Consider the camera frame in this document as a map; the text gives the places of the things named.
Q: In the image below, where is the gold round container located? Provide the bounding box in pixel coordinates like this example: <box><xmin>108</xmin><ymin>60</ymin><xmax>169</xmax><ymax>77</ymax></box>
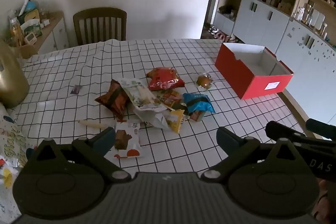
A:
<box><xmin>0</xmin><ymin>40</ymin><xmax>30</xmax><ymax>109</ymax></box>

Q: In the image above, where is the green white bag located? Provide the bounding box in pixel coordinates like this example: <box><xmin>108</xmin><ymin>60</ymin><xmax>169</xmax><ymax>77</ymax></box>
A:
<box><xmin>20</xmin><ymin>19</ymin><xmax>43</xmax><ymax>38</ymax></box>

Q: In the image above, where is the red chip bag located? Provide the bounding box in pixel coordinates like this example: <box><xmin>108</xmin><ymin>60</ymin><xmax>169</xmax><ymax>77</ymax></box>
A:
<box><xmin>146</xmin><ymin>67</ymin><xmax>185</xmax><ymax>91</ymax></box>

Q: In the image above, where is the small white timer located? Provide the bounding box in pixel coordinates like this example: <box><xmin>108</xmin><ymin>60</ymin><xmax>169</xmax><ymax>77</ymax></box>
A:
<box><xmin>24</xmin><ymin>33</ymin><xmax>37</xmax><ymax>45</ymax></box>

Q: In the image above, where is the wooden chair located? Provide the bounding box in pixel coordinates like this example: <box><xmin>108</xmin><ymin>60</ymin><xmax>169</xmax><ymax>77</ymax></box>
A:
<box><xmin>73</xmin><ymin>7</ymin><xmax>127</xmax><ymax>46</ymax></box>

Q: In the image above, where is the yellow tissue box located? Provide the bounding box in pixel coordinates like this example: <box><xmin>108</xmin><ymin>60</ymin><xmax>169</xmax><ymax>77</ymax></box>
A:
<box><xmin>18</xmin><ymin>9</ymin><xmax>40</xmax><ymax>22</ymax></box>

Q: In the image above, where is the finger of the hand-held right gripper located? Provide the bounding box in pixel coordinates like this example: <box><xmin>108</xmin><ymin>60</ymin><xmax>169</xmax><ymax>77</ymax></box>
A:
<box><xmin>265</xmin><ymin>121</ymin><xmax>319</xmax><ymax>147</ymax></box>

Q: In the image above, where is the yellow snack packet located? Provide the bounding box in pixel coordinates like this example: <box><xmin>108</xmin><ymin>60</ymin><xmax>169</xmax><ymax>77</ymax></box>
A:
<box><xmin>164</xmin><ymin>109</ymin><xmax>185</xmax><ymax>134</ymax></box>

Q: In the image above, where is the orange printed snack packet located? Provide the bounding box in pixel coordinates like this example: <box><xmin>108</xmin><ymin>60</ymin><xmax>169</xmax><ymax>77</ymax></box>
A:
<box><xmin>156</xmin><ymin>90</ymin><xmax>184</xmax><ymax>110</ymax></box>

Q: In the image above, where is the white packet with brown picture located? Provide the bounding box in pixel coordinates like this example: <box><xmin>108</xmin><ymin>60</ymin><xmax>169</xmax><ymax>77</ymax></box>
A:
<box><xmin>113</xmin><ymin>120</ymin><xmax>143</xmax><ymax>159</ymax></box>

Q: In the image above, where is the row of glass jars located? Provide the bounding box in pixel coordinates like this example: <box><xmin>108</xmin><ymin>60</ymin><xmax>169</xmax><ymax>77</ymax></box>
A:
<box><xmin>293</xmin><ymin>1</ymin><xmax>330</xmax><ymax>38</ymax></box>

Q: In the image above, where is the wooden white sideboard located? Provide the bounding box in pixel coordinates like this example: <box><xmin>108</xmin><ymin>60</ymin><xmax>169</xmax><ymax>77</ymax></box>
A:
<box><xmin>5</xmin><ymin>11</ymin><xmax>69</xmax><ymax>59</ymax></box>

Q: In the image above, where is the row of shoes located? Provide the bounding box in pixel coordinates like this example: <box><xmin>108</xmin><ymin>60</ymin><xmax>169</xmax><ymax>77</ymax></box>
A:
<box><xmin>207</xmin><ymin>25</ymin><xmax>243</xmax><ymax>43</ymax></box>

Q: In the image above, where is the blue snack packet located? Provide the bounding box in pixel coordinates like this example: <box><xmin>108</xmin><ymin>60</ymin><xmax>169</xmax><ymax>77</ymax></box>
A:
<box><xmin>182</xmin><ymin>93</ymin><xmax>216</xmax><ymax>122</ymax></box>

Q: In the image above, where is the bun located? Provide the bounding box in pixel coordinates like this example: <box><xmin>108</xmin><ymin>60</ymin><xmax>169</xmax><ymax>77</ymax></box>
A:
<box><xmin>196</xmin><ymin>72</ymin><xmax>214</xmax><ymax>89</ymax></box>

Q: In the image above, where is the grey wall cabinet unit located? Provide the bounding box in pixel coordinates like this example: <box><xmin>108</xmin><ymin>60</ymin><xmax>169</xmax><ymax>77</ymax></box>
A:
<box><xmin>213</xmin><ymin>0</ymin><xmax>336</xmax><ymax>88</ymax></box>

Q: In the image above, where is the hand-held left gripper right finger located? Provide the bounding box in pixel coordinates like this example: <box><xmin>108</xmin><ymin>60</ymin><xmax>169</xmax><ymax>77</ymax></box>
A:
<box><xmin>200</xmin><ymin>126</ymin><xmax>300</xmax><ymax>183</ymax></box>

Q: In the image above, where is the white green snack packet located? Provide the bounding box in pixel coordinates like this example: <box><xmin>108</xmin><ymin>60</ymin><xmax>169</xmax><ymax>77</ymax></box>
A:
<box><xmin>117</xmin><ymin>78</ymin><xmax>171</xmax><ymax>111</ymax></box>

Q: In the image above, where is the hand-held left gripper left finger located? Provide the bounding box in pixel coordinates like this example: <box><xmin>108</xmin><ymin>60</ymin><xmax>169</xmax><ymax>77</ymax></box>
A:
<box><xmin>36</xmin><ymin>127</ymin><xmax>132</xmax><ymax>183</ymax></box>

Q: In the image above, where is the checked white tablecloth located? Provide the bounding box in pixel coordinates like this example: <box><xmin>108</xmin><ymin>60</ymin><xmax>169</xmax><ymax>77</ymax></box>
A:
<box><xmin>12</xmin><ymin>38</ymin><xmax>313</xmax><ymax>172</ymax></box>

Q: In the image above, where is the red cardboard box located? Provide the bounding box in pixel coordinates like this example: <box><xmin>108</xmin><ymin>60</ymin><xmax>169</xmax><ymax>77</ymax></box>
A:
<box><xmin>215</xmin><ymin>43</ymin><xmax>294</xmax><ymax>100</ymax></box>

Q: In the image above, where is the orange drink bottle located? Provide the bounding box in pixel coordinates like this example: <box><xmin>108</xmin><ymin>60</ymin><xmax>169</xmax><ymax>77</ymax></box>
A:
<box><xmin>10</xmin><ymin>18</ymin><xmax>23</xmax><ymax>47</ymax></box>

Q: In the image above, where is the white crinkled snack packet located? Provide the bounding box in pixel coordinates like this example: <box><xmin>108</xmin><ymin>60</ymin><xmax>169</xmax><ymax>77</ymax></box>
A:
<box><xmin>134</xmin><ymin>107</ymin><xmax>171</xmax><ymax>130</ymax></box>

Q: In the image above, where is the person's right hand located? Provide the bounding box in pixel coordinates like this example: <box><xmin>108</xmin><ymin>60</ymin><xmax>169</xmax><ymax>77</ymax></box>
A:
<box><xmin>317</xmin><ymin>180</ymin><xmax>336</xmax><ymax>224</ymax></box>

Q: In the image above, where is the patterned gift bag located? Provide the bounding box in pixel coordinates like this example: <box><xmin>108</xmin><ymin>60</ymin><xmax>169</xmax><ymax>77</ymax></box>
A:
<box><xmin>0</xmin><ymin>103</ymin><xmax>37</xmax><ymax>224</ymax></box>

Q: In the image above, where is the brown striped snack packet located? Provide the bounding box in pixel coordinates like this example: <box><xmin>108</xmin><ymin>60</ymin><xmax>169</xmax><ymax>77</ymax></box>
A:
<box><xmin>94</xmin><ymin>79</ymin><xmax>130</xmax><ymax>119</ymax></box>

